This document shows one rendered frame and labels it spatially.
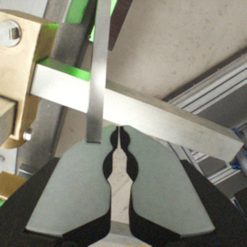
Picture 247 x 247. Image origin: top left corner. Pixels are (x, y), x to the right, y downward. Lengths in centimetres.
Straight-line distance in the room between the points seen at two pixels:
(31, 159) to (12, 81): 30
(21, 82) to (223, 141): 21
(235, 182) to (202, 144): 121
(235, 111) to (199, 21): 49
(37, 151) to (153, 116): 30
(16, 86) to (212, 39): 105
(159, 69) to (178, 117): 89
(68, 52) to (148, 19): 74
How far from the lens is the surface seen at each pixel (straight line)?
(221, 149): 24
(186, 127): 20
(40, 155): 44
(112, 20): 32
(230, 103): 103
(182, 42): 108
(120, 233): 38
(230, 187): 144
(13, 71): 18
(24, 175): 46
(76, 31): 33
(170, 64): 108
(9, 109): 18
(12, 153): 59
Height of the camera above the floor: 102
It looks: 62 degrees down
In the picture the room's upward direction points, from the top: 178 degrees clockwise
